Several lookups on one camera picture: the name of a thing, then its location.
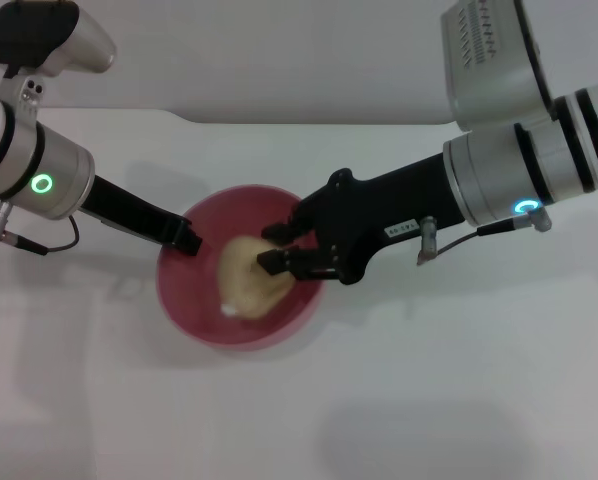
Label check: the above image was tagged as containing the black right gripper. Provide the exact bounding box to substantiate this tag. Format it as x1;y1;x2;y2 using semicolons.
256;149;468;287

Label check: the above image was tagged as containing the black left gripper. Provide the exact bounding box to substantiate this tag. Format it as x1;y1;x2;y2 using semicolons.
81;174;203;256

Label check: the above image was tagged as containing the beige egg yolk pastry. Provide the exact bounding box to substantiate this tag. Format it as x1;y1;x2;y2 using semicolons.
217;235;300;320

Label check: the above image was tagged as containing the pink plastic bowl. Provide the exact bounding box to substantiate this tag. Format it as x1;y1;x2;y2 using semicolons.
156;184;328;354

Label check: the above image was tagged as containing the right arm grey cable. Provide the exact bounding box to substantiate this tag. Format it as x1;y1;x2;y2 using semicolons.
416;204;553;266

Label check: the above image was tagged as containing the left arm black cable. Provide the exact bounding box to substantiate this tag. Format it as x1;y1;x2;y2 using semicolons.
0;199;82;256

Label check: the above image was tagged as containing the left wrist camera housing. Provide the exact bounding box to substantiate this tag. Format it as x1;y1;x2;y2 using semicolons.
0;0;118;81

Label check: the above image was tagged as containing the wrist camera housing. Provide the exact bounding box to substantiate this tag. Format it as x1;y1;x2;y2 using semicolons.
0;0;118;81
438;0;555;134

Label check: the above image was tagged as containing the right wrist camera housing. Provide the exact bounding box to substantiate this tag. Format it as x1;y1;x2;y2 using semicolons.
438;0;555;134

